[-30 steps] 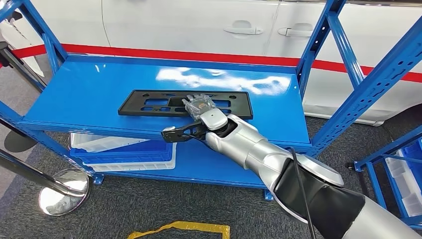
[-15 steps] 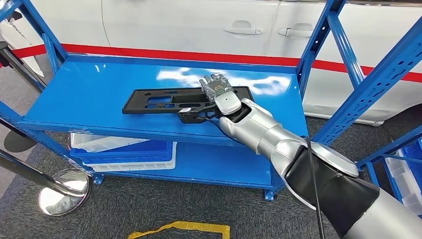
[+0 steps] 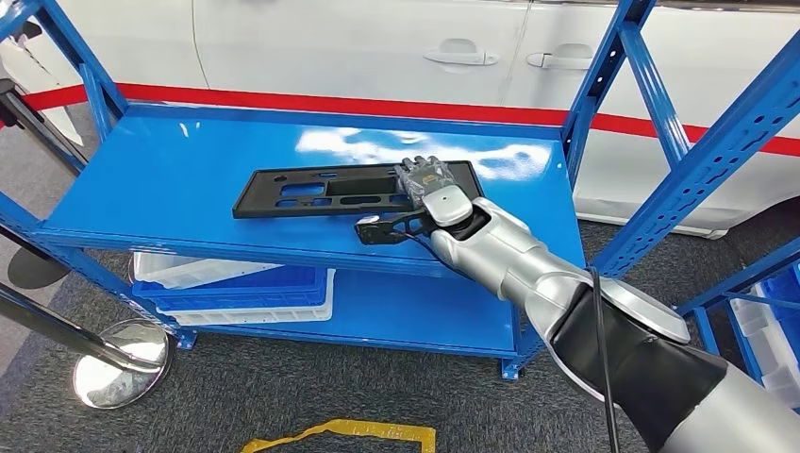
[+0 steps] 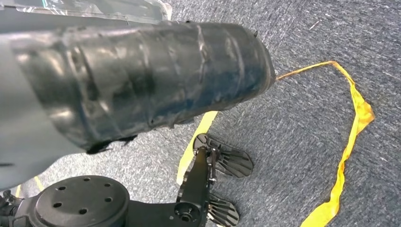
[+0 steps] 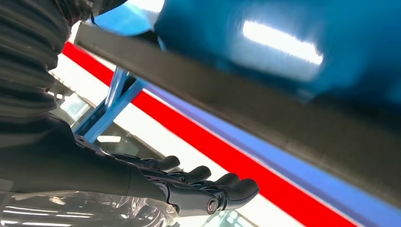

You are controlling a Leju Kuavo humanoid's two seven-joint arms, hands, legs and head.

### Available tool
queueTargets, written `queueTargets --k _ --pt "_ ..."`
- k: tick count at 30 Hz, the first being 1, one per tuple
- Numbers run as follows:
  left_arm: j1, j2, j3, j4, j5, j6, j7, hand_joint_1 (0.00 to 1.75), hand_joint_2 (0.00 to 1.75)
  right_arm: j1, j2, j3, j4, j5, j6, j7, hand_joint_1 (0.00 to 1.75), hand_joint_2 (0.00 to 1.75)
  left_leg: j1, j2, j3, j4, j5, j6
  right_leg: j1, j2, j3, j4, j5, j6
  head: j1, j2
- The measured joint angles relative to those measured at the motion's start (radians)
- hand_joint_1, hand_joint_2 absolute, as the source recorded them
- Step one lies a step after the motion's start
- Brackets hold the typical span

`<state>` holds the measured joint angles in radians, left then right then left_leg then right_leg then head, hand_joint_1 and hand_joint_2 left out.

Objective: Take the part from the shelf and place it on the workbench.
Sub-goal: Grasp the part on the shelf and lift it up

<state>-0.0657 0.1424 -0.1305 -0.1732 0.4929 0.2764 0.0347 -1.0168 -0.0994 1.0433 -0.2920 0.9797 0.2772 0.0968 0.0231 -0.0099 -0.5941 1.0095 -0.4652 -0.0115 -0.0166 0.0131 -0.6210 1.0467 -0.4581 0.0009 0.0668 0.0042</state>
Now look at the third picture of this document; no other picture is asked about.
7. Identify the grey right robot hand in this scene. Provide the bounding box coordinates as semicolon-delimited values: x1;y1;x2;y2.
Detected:
393;156;462;210

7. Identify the black plastic panel part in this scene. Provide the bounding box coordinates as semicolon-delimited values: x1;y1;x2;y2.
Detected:
232;160;486;220

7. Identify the blue metal shelf rack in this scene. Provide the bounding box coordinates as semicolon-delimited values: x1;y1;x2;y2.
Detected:
0;0;800;381
675;234;800;414

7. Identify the red barrier belt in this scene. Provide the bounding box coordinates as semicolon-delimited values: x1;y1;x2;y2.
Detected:
18;82;800;158

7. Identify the white car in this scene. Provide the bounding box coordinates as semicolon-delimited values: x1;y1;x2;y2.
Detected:
0;0;800;240

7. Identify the yellow floor tape square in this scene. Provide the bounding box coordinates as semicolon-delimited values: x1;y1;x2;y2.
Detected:
240;418;437;453

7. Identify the chrome stanchion with mirror base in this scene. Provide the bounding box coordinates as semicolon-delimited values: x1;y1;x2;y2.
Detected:
0;281;175;411

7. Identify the stanchion with dark base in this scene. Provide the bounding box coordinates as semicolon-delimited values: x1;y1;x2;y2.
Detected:
0;225;71;291

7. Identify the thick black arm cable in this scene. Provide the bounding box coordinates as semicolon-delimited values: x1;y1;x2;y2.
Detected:
587;266;620;453

